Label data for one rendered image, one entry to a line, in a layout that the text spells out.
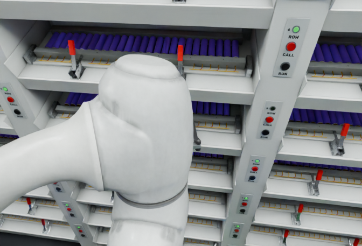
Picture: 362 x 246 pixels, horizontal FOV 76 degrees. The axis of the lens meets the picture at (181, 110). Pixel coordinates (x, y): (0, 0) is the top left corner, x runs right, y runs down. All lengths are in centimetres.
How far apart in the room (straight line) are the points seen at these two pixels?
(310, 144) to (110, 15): 61
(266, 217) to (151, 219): 74
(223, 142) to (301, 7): 38
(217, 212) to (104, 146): 79
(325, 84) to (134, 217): 51
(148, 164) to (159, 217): 9
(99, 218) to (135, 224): 91
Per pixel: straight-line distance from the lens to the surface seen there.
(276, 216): 103
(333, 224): 110
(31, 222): 157
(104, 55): 65
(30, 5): 62
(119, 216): 33
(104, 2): 53
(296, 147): 73
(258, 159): 71
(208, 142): 68
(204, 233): 115
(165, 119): 23
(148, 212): 31
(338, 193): 94
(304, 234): 123
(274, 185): 86
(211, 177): 83
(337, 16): 54
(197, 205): 98
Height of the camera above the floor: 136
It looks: 37 degrees down
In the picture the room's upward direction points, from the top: straight up
